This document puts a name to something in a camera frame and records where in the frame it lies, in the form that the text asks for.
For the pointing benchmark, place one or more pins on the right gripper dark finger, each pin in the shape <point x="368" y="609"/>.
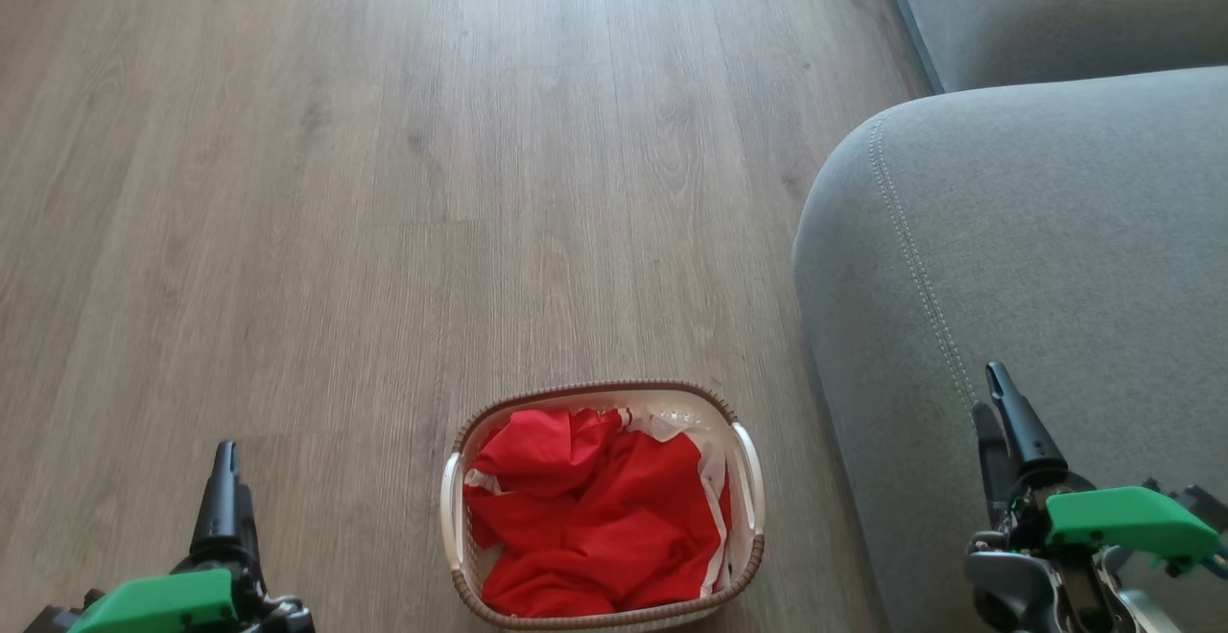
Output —
<point x="1027" y="432"/>
<point x="993" y="460"/>

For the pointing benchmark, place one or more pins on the white woven-rim laundry basket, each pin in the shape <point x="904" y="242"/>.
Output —
<point x="743" y="480"/>

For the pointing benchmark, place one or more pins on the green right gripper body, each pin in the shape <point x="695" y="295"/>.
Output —
<point x="1132" y="518"/>

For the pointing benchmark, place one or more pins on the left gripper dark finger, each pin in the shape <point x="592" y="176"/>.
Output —
<point x="221" y="499"/>
<point x="247" y="527"/>

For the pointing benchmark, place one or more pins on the red sports jersey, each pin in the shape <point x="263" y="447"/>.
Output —
<point x="595" y="508"/>

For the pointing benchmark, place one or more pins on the grey fabric sofa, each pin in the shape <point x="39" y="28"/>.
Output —
<point x="1036" y="259"/>

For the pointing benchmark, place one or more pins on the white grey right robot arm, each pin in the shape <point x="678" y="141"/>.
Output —
<point x="1036" y="595"/>

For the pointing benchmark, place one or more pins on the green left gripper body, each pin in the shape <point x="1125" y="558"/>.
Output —
<point x="163" y="604"/>

